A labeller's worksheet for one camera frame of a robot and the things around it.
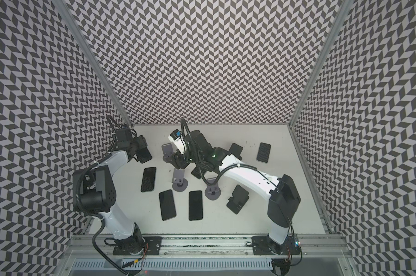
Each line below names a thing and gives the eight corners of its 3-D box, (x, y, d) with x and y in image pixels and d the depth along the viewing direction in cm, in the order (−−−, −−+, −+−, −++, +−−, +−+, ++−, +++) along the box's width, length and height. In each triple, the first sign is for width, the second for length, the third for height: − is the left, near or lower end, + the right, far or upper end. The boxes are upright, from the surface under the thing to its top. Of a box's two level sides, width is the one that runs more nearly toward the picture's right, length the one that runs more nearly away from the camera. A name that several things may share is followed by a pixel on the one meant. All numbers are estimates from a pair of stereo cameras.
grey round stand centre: (205, 200, 88) (204, 196, 83) (205, 182, 94) (205, 177, 89) (220, 200, 88) (220, 196, 83) (219, 183, 94) (220, 177, 89)
